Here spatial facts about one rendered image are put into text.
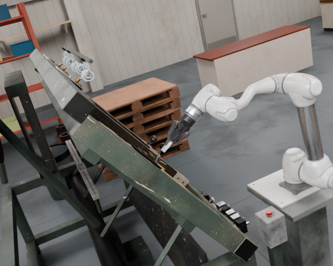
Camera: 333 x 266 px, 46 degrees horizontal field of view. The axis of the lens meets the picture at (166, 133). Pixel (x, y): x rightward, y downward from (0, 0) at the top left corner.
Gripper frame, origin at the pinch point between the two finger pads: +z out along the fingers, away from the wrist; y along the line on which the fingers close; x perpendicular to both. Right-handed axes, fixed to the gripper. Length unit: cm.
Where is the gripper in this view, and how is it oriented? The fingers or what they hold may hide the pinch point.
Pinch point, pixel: (166, 146)
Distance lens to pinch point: 208.1
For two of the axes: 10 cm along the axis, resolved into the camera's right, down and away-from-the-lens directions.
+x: -3.7, -2.7, 8.9
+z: -6.4, 7.7, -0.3
